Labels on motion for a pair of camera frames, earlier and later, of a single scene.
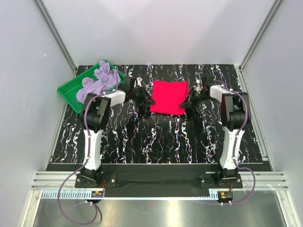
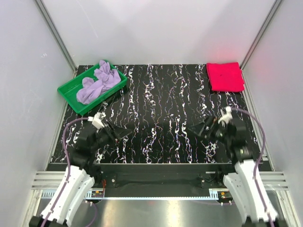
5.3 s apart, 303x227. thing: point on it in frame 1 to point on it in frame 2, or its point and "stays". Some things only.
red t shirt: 168,97 to 225,76
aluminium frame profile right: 274,8 stays
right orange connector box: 225,196 stays
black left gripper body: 137,95 to 111,137
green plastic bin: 68,91 stays
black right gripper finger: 187,102 to 198,128
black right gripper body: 197,97 to 216,130
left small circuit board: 97,194 stays
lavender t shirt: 107,81 stays
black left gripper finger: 150,100 to 121,132
